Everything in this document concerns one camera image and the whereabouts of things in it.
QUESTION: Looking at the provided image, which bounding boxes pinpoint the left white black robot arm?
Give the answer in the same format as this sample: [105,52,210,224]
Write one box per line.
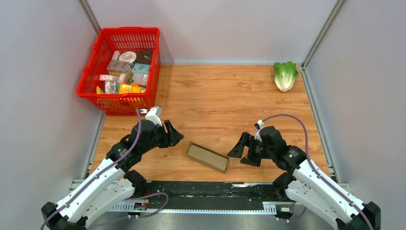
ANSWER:
[40,119,184,230]

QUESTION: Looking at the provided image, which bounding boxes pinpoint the dark brown round item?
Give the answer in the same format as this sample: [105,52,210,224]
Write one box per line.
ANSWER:
[135,49,153,65]

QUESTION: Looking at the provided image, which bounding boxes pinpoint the pink grey carton box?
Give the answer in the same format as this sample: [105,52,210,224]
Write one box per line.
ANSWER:
[106,60,132,73]

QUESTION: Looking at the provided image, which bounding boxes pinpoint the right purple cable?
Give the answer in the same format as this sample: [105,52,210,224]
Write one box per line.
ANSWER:
[261,114,375,230]

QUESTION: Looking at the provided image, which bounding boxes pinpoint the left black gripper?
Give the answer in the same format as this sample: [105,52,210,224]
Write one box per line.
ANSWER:
[140,120,184,154]

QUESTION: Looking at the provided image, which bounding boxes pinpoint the red plastic shopping basket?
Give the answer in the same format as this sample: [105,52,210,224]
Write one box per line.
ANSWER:
[77,27,161,116]

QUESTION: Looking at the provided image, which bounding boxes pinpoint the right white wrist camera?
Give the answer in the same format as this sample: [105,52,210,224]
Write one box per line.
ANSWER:
[254,120,264,142]

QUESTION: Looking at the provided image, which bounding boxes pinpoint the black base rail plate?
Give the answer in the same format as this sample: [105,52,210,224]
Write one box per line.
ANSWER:
[115,181,305,211]

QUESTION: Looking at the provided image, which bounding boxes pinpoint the teal small box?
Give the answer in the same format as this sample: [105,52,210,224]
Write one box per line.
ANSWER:
[131,63,151,74]

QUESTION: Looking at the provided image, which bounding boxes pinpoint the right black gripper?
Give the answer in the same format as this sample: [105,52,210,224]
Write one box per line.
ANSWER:
[226,132,274,167]

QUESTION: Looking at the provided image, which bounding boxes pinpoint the white perforated cable tray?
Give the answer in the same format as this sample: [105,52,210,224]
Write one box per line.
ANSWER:
[108,203,277,214]

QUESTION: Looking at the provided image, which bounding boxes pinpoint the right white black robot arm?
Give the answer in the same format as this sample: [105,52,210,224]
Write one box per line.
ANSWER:
[227,126,382,230]

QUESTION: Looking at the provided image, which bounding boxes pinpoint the green lettuce head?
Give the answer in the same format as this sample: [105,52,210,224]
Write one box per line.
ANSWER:
[273,61,299,92]

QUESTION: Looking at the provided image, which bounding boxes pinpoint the brown cardboard paper box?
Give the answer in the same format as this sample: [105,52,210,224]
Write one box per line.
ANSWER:
[186,141,230,173]

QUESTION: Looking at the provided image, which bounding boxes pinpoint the pink white small box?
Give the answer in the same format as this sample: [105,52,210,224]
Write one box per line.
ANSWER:
[99,74,119,82]

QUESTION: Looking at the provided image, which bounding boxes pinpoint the orange yellow snack packet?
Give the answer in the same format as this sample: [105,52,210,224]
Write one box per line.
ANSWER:
[118,83,146,94]

